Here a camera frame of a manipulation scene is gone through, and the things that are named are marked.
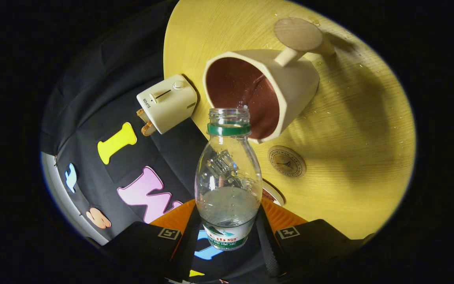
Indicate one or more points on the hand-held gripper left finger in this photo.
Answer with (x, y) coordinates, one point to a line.
(148, 244)

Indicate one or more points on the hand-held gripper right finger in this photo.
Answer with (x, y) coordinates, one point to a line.
(313, 240)

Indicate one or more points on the round wooden coaster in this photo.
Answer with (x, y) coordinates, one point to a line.
(287, 161)

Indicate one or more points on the clear plastic juice bottle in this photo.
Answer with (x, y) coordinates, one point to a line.
(229, 205)

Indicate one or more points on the white round plate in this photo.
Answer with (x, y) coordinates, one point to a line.
(278, 195)

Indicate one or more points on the wooden table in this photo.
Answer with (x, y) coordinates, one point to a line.
(349, 157)

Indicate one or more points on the rounded bread slice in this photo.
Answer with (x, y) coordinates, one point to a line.
(148, 128)

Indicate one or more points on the square bread slice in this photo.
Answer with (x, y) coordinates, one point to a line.
(142, 115)

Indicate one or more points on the white toaster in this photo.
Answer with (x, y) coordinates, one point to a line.
(170, 104)

